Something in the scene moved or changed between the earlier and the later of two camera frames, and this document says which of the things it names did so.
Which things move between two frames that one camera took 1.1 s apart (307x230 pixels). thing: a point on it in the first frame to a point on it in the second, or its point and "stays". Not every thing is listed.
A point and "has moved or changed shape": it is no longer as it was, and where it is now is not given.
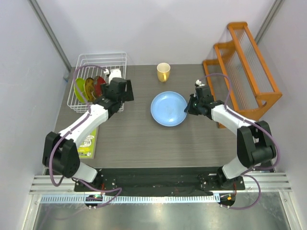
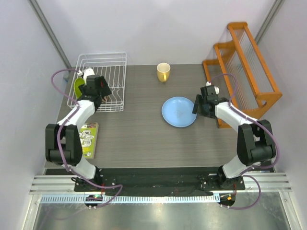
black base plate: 157,181 stays
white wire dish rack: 107,65 stays
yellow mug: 163,70 stays
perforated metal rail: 130,199 stays
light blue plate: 167,109 has moved or changed shape
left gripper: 127,95 to 104,89
